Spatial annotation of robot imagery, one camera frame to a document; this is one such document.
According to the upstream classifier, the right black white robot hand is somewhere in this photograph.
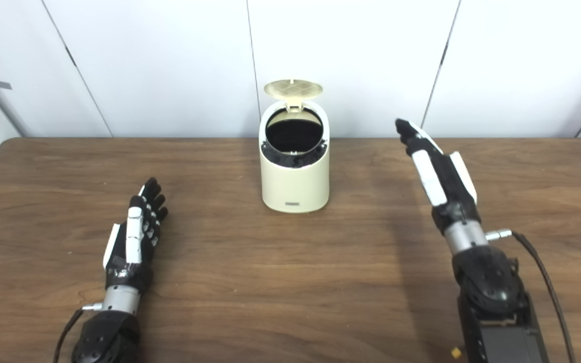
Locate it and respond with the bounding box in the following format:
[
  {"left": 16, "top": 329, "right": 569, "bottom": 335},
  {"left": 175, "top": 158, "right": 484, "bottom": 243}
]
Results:
[{"left": 395, "top": 118, "right": 483, "bottom": 236}]

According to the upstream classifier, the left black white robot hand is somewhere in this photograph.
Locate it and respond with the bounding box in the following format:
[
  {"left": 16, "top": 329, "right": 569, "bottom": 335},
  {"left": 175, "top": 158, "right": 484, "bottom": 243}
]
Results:
[{"left": 102, "top": 177, "right": 168, "bottom": 294}]

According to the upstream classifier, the cream round bin lid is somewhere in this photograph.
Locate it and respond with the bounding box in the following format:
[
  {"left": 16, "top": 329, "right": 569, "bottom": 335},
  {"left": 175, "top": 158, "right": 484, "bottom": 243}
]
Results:
[{"left": 263, "top": 79, "right": 323, "bottom": 111}]

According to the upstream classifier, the cream-colored bin body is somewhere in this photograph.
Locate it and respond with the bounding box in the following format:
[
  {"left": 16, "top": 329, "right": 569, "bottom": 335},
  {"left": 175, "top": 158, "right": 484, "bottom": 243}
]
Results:
[{"left": 259, "top": 100, "right": 330, "bottom": 213}]

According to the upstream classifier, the black bin liner bag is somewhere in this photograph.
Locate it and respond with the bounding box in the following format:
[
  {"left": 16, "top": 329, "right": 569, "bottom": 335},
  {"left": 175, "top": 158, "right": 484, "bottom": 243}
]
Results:
[{"left": 263, "top": 108, "right": 327, "bottom": 168}]

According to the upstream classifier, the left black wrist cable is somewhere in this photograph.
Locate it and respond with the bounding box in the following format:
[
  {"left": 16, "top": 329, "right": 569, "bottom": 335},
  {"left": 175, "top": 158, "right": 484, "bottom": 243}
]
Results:
[{"left": 52, "top": 301, "right": 103, "bottom": 363}]

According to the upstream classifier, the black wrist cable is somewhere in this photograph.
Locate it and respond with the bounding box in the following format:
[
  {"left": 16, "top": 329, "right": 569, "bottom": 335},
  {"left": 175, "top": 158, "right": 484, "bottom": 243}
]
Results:
[
  {"left": 52, "top": 301, "right": 103, "bottom": 363},
  {"left": 486, "top": 228, "right": 576, "bottom": 363}
]

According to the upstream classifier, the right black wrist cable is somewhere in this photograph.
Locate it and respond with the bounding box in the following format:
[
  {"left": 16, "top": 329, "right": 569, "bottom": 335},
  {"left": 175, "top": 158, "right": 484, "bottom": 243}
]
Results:
[{"left": 486, "top": 228, "right": 576, "bottom": 363}]

